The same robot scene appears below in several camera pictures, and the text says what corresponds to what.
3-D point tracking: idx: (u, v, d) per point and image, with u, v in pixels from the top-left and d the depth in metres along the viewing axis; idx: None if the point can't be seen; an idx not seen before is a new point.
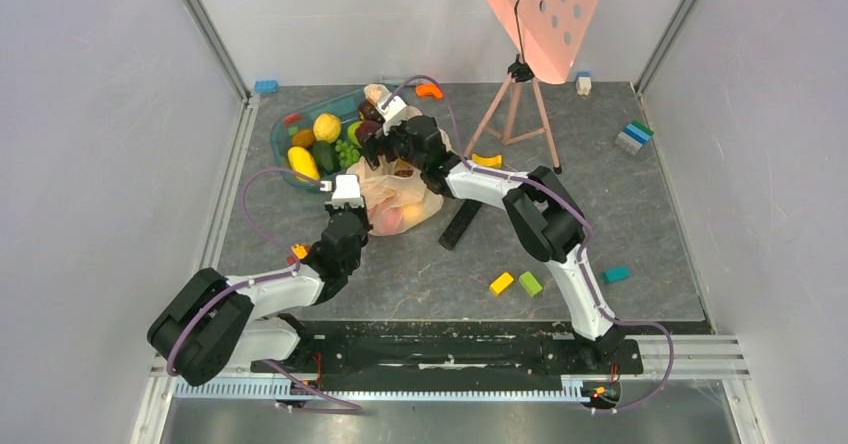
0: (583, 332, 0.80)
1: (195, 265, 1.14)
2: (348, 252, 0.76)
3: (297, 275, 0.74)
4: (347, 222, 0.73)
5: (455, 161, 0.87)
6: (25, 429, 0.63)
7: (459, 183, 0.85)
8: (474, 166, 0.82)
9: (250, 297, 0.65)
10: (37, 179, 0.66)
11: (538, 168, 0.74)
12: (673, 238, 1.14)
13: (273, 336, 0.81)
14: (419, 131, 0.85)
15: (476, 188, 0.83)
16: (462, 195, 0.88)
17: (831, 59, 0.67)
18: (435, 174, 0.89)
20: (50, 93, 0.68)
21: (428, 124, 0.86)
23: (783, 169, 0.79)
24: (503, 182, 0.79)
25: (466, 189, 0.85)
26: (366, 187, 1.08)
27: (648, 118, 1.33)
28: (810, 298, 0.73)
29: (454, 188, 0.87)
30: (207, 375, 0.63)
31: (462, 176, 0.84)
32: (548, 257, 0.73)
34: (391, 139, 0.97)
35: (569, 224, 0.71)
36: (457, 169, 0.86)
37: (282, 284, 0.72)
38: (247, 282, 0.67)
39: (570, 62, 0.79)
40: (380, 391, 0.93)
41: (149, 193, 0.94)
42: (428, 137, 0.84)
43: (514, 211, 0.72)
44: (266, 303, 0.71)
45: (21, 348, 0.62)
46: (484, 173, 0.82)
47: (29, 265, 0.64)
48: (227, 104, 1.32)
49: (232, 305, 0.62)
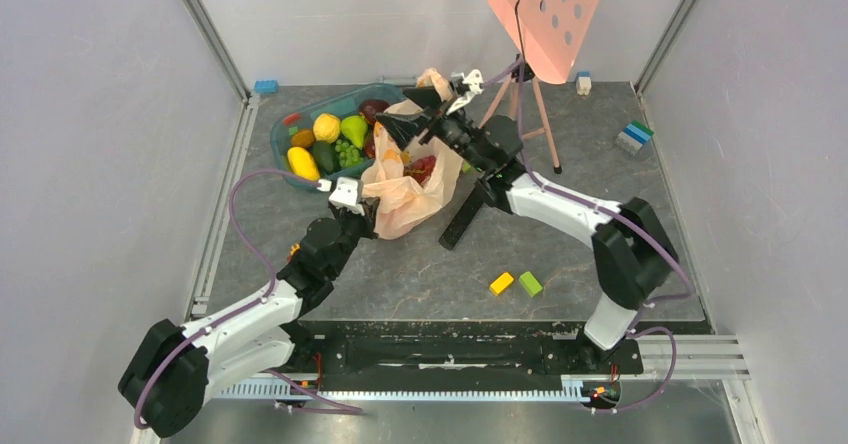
0: (595, 337, 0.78)
1: (195, 266, 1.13)
2: (334, 257, 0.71)
3: (267, 302, 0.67)
4: (326, 229, 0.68)
5: (519, 172, 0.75)
6: (25, 429, 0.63)
7: (524, 200, 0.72)
8: (547, 184, 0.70)
9: (207, 348, 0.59)
10: (37, 179, 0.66)
11: (636, 205, 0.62)
12: (673, 238, 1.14)
13: (260, 355, 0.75)
14: (501, 143, 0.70)
15: (544, 210, 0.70)
16: (522, 210, 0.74)
17: (830, 59, 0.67)
18: (495, 185, 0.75)
20: (50, 93, 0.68)
21: (513, 131, 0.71)
23: (782, 169, 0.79)
24: (589, 212, 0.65)
25: (528, 207, 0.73)
26: (389, 188, 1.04)
27: (648, 118, 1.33)
28: (810, 298, 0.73)
29: (515, 204, 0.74)
30: (185, 417, 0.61)
31: (531, 195, 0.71)
32: (627, 302, 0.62)
34: (451, 120, 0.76)
35: (661, 268, 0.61)
36: (522, 183, 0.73)
37: (251, 316, 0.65)
38: (204, 330, 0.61)
39: (570, 62, 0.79)
40: (381, 391, 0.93)
41: (149, 192, 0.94)
42: (512, 151, 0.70)
43: (602, 249, 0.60)
44: (234, 341, 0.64)
45: (21, 348, 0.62)
46: (561, 196, 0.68)
47: (30, 265, 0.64)
48: (227, 104, 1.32)
49: (186, 361, 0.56)
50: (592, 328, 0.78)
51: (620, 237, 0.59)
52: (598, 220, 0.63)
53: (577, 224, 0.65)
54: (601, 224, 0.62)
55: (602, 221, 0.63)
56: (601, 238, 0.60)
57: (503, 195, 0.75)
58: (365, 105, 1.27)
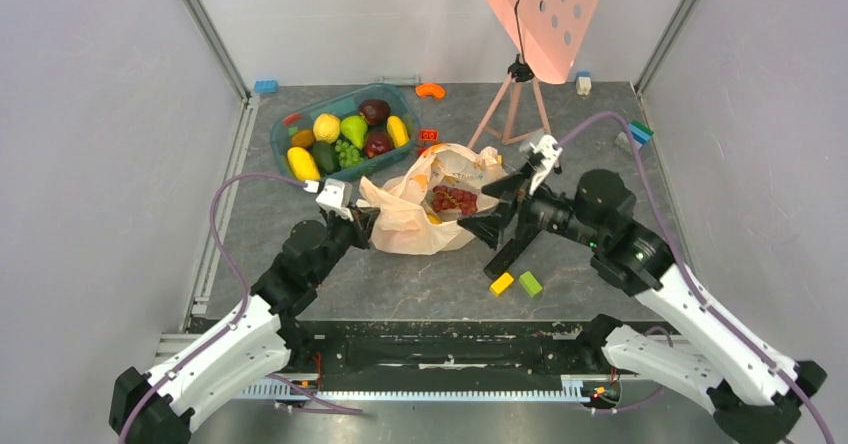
0: (624, 348, 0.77)
1: (195, 266, 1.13)
2: (319, 262, 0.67)
3: (236, 328, 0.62)
4: (311, 235, 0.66)
5: (648, 241, 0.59)
6: (27, 427, 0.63)
7: (668, 308, 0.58)
8: (711, 306, 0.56)
9: (173, 397, 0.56)
10: (38, 178, 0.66)
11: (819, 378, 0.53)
12: (672, 238, 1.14)
13: (249, 369, 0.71)
14: (605, 199, 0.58)
15: (691, 329, 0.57)
16: (646, 302, 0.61)
17: (829, 58, 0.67)
18: (616, 258, 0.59)
20: (51, 94, 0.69)
21: (619, 189, 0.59)
23: (781, 168, 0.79)
24: (762, 369, 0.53)
25: (666, 311, 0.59)
26: (396, 209, 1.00)
27: (648, 118, 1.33)
28: (810, 298, 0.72)
29: (646, 297, 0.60)
30: None
31: (684, 308, 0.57)
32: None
34: (536, 198, 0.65)
35: None
36: (673, 283, 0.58)
37: (220, 349, 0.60)
38: (168, 375, 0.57)
39: (570, 62, 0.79)
40: (382, 391, 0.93)
41: (148, 193, 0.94)
42: (623, 206, 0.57)
43: (771, 426, 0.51)
44: (206, 377, 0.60)
45: (21, 346, 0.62)
46: (725, 327, 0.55)
47: (30, 262, 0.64)
48: (227, 104, 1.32)
49: (153, 412, 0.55)
50: (613, 347, 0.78)
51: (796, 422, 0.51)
52: (775, 388, 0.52)
53: (741, 377, 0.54)
54: (778, 396, 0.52)
55: (777, 389, 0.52)
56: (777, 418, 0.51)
57: (645, 284, 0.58)
58: (365, 104, 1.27)
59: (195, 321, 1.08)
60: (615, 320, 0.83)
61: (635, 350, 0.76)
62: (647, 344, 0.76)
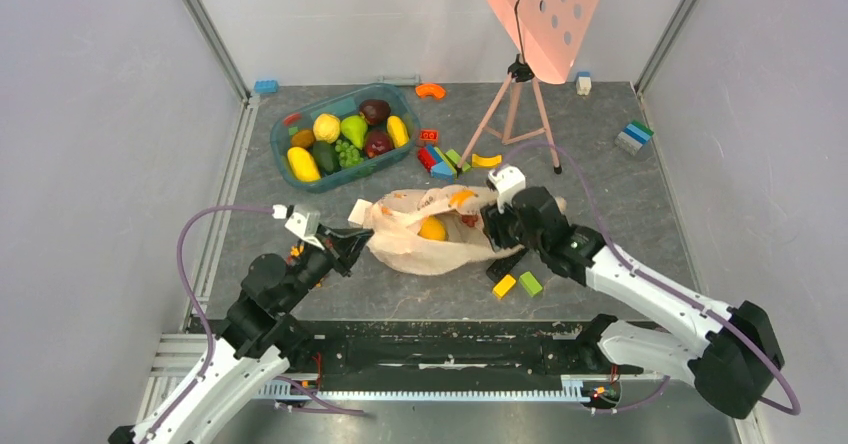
0: (618, 338, 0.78)
1: (195, 267, 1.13)
2: (284, 296, 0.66)
3: (205, 378, 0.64)
4: (264, 270, 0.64)
5: (579, 232, 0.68)
6: (27, 429, 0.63)
7: (606, 281, 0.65)
8: (636, 270, 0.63)
9: None
10: (37, 177, 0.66)
11: (748, 313, 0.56)
12: (673, 238, 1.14)
13: (245, 392, 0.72)
14: (528, 203, 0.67)
15: (632, 297, 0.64)
16: (598, 286, 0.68)
17: (829, 57, 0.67)
18: (558, 252, 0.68)
20: (51, 93, 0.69)
21: (540, 193, 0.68)
23: (782, 168, 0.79)
24: (695, 314, 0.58)
25: (608, 287, 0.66)
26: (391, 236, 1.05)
27: (648, 118, 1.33)
28: (810, 298, 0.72)
29: (591, 280, 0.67)
30: None
31: (618, 278, 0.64)
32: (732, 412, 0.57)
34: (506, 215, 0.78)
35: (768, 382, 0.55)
36: (604, 261, 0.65)
37: (191, 401, 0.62)
38: (147, 435, 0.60)
39: (570, 62, 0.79)
40: (381, 391, 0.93)
41: (148, 193, 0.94)
42: (544, 207, 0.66)
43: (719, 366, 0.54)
44: (188, 426, 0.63)
45: (21, 347, 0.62)
46: (655, 286, 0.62)
47: (29, 261, 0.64)
48: (227, 104, 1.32)
49: None
50: (608, 340, 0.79)
51: (738, 355, 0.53)
52: (709, 329, 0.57)
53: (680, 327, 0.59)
54: (714, 335, 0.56)
55: (713, 329, 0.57)
56: (719, 354, 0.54)
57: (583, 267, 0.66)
58: (365, 104, 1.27)
59: (196, 321, 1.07)
60: (602, 315, 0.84)
61: (629, 339, 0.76)
62: (638, 331, 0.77)
